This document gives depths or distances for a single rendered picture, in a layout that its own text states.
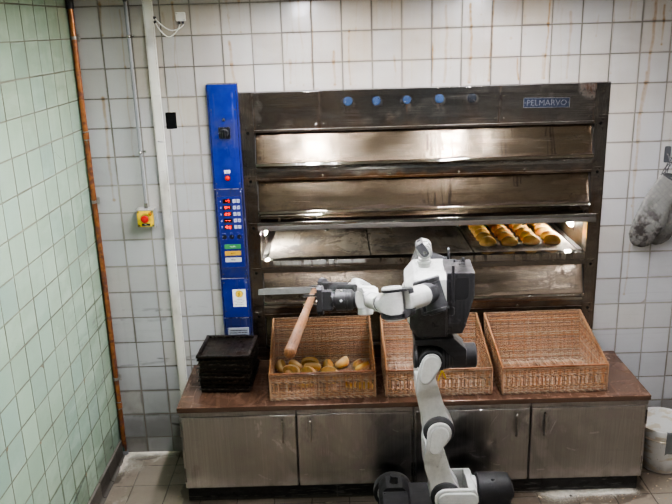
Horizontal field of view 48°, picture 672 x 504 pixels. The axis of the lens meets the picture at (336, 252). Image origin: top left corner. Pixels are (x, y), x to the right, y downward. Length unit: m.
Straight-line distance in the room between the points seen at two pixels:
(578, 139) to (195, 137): 2.03
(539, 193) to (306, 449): 1.85
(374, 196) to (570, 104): 1.14
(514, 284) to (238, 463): 1.80
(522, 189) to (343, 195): 0.97
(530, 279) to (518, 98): 1.01
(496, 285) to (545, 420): 0.79
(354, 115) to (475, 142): 0.66
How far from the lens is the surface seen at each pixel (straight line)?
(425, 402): 3.53
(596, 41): 4.24
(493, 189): 4.20
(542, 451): 4.22
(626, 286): 4.57
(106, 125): 4.22
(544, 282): 4.41
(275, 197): 4.13
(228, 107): 4.04
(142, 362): 4.56
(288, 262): 4.22
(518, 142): 4.18
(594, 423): 4.22
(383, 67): 4.03
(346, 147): 4.07
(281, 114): 4.06
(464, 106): 4.11
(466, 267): 3.33
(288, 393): 3.96
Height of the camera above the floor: 2.43
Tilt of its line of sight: 17 degrees down
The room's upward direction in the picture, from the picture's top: 2 degrees counter-clockwise
